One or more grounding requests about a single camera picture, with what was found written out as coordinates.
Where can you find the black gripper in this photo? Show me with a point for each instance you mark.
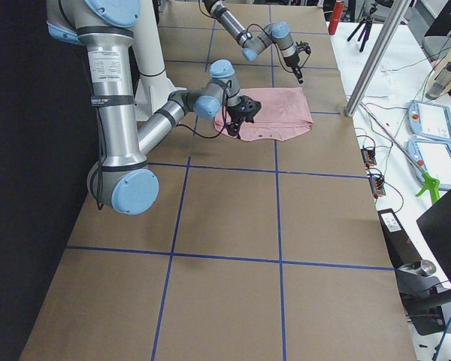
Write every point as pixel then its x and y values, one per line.
pixel 290 61
pixel 236 113

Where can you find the pink Snoopy t-shirt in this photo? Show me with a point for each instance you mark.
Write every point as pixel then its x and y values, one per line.
pixel 284 114

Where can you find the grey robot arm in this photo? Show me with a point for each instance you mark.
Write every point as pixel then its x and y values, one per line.
pixel 256 39
pixel 121 178

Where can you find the red cylinder bottle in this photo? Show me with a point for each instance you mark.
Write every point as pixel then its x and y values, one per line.
pixel 335 16

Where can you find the black tripod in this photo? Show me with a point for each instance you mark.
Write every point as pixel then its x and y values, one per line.
pixel 365 25

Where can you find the orange terminal block far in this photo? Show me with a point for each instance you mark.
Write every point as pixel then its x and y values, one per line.
pixel 369 156

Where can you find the orange terminal block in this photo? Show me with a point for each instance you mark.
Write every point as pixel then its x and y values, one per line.
pixel 369 156
pixel 377 182

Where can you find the orange terminal block near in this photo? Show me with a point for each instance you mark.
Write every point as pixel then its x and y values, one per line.
pixel 377 182

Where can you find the upper teach pendant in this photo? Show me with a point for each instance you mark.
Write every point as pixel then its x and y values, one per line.
pixel 430 120

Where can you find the teach pendant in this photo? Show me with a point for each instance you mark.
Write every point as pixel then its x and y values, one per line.
pixel 430 120
pixel 436 156

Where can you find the clear water bottle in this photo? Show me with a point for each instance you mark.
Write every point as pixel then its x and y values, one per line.
pixel 441 81

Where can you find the lower teach pendant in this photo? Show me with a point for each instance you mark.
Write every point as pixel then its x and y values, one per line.
pixel 436 156

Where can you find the black monitor corner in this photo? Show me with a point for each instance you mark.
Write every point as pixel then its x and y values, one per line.
pixel 435 226

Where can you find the black equipment box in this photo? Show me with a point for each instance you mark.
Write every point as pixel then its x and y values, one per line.
pixel 426 300

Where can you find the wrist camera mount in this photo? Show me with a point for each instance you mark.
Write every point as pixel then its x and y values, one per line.
pixel 303 47

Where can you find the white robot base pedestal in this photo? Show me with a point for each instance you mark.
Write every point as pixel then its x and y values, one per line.
pixel 154 86

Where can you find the aluminium frame post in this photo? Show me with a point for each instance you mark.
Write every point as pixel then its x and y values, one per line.
pixel 385 36

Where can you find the green handled reacher stick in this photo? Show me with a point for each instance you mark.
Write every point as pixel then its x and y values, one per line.
pixel 431 184

